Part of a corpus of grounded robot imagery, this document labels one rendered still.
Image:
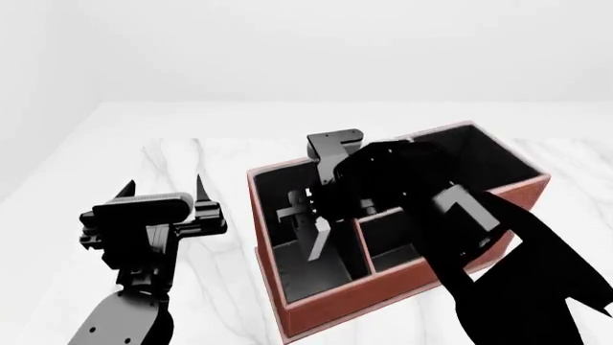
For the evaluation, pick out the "gray right gripper finger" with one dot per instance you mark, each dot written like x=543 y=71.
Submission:
x=298 y=212

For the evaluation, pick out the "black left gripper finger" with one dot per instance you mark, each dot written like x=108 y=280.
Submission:
x=127 y=190
x=203 y=196

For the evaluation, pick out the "red-brown compartment caddy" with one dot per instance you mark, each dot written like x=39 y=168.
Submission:
x=359 y=305

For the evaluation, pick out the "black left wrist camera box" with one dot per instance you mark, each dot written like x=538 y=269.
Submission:
x=143 y=209

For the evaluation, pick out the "gray right wrist camera bracket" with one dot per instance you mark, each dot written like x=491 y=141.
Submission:
x=330 y=151

